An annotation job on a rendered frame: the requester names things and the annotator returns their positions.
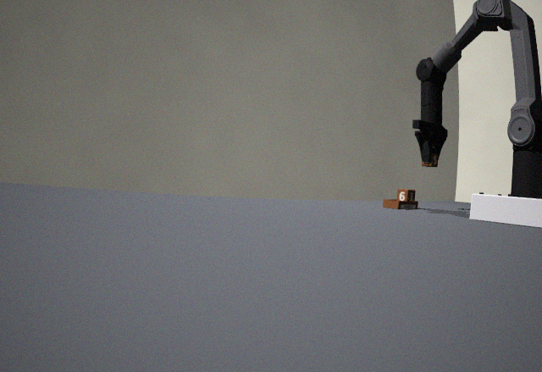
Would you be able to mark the orange-brown digit cube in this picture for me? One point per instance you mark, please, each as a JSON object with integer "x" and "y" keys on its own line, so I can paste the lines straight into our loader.
{"x": 405, "y": 195}
{"x": 433, "y": 161}

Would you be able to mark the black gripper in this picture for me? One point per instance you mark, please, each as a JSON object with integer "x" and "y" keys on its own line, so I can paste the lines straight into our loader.
{"x": 435, "y": 141}

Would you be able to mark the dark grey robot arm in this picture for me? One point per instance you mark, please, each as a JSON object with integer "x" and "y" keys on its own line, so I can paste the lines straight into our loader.
{"x": 525, "y": 128}

